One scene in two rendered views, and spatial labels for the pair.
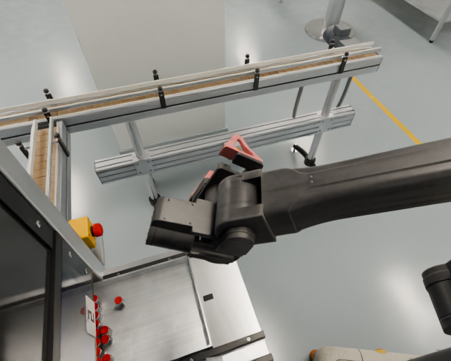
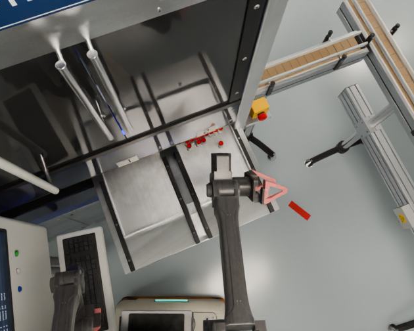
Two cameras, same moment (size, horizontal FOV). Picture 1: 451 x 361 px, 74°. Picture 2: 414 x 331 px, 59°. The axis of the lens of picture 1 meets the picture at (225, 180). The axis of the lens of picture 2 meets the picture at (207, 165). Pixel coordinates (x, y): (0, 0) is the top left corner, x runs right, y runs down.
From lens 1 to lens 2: 0.69 m
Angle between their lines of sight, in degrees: 38
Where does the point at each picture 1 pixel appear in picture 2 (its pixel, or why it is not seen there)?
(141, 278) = (238, 154)
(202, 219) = (221, 175)
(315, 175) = (230, 216)
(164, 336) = (204, 175)
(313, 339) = not seen: hidden behind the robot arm
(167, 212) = (221, 159)
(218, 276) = (245, 205)
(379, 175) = (227, 238)
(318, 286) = (279, 313)
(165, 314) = not seen: hidden behind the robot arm
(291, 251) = (311, 289)
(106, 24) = not seen: outside the picture
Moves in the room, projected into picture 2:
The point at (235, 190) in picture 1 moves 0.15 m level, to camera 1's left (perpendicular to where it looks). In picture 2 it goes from (228, 186) to (223, 131)
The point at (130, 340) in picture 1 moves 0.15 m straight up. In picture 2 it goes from (200, 156) to (201, 146)
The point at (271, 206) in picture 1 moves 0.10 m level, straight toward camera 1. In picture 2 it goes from (217, 199) to (179, 192)
